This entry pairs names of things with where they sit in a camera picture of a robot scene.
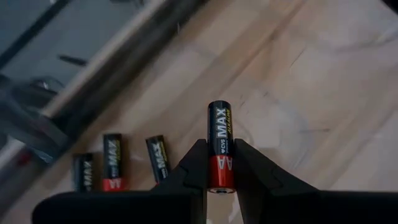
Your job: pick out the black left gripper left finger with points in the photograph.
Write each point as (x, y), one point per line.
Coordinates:
(186, 199)

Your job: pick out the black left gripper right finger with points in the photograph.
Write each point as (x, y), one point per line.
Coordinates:
(273, 199)

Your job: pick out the red black MAX battery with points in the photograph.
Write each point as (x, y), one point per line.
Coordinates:
(221, 140)
(114, 161)
(84, 172)
(158, 160)

